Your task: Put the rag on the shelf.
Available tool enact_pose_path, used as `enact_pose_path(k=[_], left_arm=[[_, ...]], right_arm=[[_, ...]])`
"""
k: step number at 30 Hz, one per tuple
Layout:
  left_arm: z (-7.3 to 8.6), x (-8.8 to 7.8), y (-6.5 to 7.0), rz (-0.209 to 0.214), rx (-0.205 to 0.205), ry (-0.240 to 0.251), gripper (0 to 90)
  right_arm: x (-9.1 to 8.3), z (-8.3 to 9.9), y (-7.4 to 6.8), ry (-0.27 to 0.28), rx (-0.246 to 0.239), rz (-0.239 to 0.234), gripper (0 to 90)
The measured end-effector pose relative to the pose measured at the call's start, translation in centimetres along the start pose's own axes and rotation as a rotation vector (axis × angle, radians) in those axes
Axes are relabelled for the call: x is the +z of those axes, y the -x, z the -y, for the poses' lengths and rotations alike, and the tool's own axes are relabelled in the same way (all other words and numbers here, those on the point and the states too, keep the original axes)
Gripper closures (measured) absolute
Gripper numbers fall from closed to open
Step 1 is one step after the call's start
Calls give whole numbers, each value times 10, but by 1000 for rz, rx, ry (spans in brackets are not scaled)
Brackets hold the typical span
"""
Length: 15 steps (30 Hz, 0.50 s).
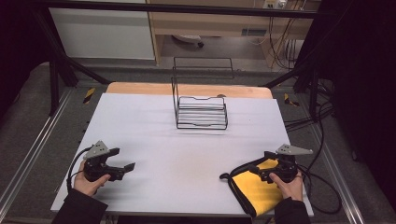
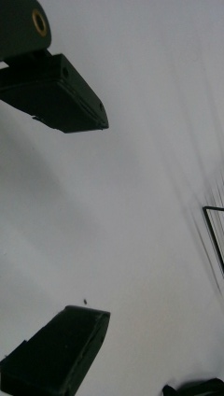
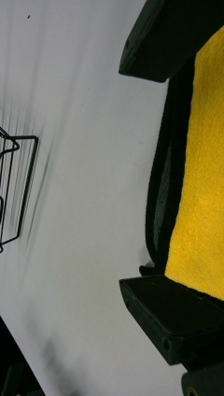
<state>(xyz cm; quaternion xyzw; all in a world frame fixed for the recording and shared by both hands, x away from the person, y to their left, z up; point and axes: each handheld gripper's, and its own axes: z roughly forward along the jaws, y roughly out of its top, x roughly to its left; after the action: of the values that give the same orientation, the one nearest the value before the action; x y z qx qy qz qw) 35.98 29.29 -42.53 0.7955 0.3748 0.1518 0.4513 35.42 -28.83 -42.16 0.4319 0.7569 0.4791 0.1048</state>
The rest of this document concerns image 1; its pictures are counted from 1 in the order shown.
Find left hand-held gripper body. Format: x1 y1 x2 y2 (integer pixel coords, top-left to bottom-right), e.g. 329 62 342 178
82 140 126 183

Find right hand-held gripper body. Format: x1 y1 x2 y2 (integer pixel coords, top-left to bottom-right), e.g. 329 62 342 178
263 143 314 184

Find yellow cloth with black trim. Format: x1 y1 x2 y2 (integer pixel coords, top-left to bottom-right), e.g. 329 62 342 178
219 156 286 219

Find black wire rack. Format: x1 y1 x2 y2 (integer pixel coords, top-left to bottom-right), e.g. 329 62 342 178
170 56 235 131

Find person's left hand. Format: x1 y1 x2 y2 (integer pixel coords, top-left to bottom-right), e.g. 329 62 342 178
73 160 112 198

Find person's right hand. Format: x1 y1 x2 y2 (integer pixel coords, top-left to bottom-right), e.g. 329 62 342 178
268 171 304 203

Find white board table cover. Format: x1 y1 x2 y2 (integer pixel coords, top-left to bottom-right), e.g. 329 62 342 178
50 92 315 218

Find yellow and black floor tape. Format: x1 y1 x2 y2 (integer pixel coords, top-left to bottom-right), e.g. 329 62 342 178
283 92 300 107
82 87 97 105

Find wooden table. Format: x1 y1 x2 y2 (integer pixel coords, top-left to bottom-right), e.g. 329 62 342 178
106 81 275 100

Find black curtain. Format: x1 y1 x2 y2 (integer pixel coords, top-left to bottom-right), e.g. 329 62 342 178
0 0 52 120
298 0 396 213

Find white cabinet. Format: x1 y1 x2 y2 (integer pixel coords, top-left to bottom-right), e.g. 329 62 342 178
49 7 156 61

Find white chair base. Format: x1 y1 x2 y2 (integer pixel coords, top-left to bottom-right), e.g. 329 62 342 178
171 34 205 49

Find wooden desk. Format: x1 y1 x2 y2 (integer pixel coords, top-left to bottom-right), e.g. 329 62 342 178
146 0 321 68

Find white power strip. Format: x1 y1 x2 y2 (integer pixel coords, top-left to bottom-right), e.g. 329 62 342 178
262 0 288 9

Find left hand-held gripper cable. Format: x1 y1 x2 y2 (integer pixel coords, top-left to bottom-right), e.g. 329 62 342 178
65 146 94 194

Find hand-held gripper cable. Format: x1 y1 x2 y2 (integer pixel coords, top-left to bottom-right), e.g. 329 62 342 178
65 146 94 194
295 166 343 216

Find right hand-held gripper cable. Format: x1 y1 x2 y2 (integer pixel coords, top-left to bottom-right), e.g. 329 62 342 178
295 166 343 216

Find black floor cables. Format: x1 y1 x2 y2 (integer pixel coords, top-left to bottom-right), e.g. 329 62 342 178
284 78 334 133

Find aluminium floor rail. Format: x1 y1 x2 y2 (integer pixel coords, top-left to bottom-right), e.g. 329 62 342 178
310 123 366 224
0 89 73 213

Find bundle of hanging black cables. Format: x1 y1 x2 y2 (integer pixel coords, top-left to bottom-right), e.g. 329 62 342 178
268 17 305 70

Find black metal frame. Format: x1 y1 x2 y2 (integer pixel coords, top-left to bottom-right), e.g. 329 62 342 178
31 0 326 123

